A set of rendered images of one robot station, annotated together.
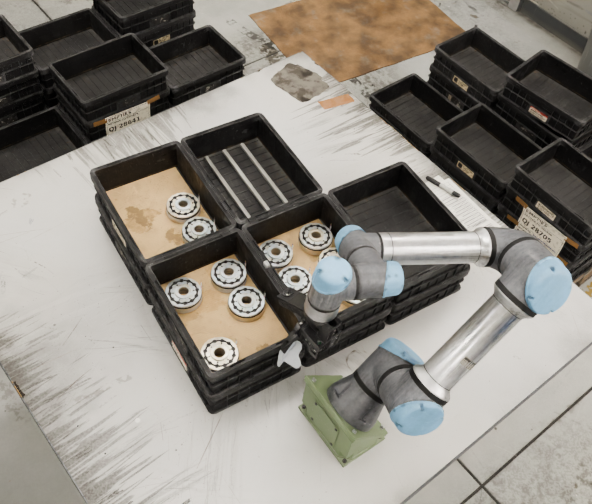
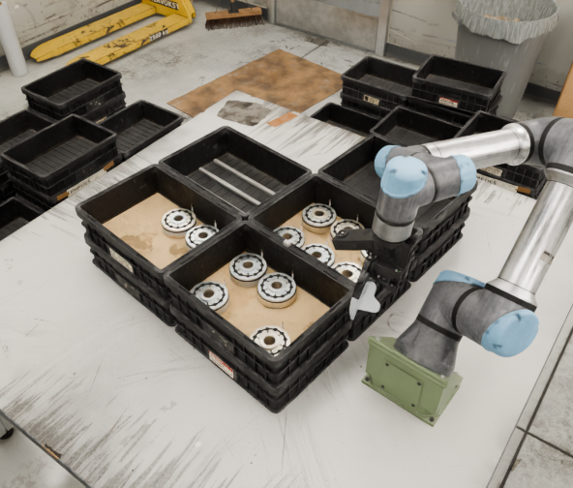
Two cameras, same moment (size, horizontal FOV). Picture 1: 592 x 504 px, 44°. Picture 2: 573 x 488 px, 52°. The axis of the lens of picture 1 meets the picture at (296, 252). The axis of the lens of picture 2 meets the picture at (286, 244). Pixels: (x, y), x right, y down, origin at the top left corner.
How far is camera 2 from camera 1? 0.63 m
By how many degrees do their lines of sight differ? 11
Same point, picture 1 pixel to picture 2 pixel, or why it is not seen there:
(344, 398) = (419, 346)
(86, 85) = (41, 167)
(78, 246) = (77, 292)
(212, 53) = (149, 124)
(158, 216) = (156, 237)
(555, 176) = not seen: hidden behind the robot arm
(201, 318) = (235, 317)
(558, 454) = not seen: outside the picture
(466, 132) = (392, 134)
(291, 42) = not seen: hidden behind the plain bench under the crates
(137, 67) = (85, 143)
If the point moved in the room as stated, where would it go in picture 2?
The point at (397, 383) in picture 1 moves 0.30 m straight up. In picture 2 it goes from (477, 305) to (513, 198)
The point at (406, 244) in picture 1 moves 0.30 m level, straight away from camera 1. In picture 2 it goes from (451, 147) to (434, 78)
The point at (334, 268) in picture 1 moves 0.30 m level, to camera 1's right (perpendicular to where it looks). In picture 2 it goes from (407, 165) to (565, 149)
